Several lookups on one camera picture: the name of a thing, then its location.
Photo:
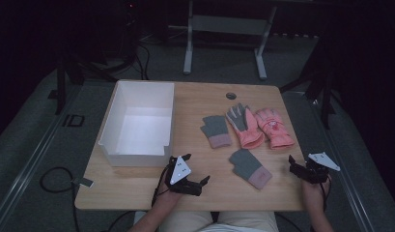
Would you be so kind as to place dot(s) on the pink ski glove printed back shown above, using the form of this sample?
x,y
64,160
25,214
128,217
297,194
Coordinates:
x,y
275,129

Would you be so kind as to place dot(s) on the pink ski glove grey palm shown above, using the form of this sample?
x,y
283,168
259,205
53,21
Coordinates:
x,y
246,129

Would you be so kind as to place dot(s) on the person's legs beige trousers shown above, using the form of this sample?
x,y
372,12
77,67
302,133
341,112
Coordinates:
x,y
217,222

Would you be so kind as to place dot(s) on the grey metal table clamp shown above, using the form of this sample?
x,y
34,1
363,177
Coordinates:
x,y
84,182

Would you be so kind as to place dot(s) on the white storage box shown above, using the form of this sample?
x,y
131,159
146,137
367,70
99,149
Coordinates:
x,y
143,135

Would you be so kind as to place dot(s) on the person's right hand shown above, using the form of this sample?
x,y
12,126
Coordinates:
x,y
314,193

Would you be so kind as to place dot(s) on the grey knit glove pink cuff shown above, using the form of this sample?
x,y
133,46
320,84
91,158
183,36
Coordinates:
x,y
248,166
216,130

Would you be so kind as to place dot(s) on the person's left hand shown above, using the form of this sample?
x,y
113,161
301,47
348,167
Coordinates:
x,y
167,199

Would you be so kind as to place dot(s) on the metal floor rail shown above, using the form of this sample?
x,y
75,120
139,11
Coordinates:
x,y
356,203
31,165

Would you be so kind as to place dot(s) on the black tripod stand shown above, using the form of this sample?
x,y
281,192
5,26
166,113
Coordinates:
x,y
324,96
61,87

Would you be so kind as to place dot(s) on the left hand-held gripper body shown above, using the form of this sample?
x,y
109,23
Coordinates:
x,y
180,170

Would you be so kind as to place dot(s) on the grey metal desk frame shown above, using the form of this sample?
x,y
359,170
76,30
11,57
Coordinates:
x,y
227,25

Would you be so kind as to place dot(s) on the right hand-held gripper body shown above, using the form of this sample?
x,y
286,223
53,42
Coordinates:
x,y
317,169

